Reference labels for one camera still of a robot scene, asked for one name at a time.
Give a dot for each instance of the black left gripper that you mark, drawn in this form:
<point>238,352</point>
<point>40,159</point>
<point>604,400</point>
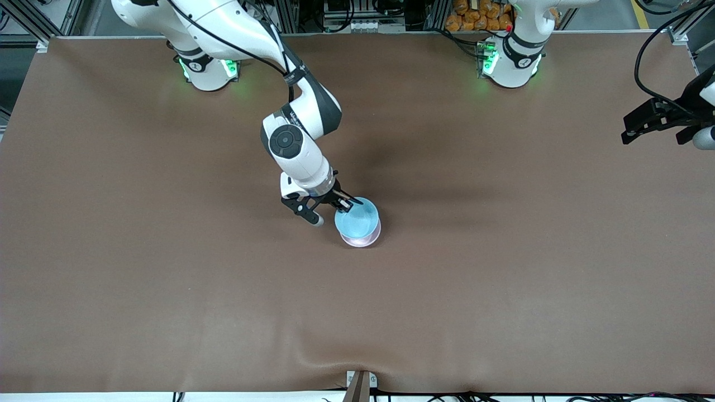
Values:
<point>677,108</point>

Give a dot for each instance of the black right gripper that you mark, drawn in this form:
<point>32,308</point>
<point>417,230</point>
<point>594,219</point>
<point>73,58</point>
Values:
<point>335,196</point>

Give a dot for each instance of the blue bowl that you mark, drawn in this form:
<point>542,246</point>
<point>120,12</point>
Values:
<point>357,220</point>

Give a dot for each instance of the pink bowl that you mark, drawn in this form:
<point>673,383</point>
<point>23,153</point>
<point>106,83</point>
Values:
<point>362,240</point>

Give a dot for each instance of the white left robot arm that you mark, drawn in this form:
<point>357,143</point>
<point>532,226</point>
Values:
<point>516,61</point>

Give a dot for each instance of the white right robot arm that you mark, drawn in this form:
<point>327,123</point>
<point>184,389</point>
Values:
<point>301,162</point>

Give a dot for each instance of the brown table mat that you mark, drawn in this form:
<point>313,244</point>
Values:
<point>357,312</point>

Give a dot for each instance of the white connector block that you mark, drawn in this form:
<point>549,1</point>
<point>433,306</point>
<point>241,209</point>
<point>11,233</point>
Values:
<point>368,25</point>

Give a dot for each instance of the orange snack packs pile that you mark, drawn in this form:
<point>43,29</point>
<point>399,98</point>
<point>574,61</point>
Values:
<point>475,17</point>

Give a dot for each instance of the aluminium frame post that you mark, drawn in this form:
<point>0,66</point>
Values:
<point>287,15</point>
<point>690,25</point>
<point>33,22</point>
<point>437,14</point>

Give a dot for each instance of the metal table edge bracket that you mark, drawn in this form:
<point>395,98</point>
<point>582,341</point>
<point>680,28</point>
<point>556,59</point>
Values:
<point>372,379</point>

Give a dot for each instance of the brown camera mount post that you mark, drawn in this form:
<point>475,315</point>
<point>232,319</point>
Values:
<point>357,388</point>

